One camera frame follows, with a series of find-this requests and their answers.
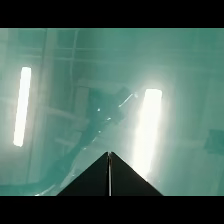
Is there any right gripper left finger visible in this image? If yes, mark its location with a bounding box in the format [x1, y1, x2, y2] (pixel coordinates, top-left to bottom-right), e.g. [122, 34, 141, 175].
[56, 151, 110, 197]

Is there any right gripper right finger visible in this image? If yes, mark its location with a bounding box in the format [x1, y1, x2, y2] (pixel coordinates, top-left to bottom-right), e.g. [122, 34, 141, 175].
[110, 151, 164, 197]

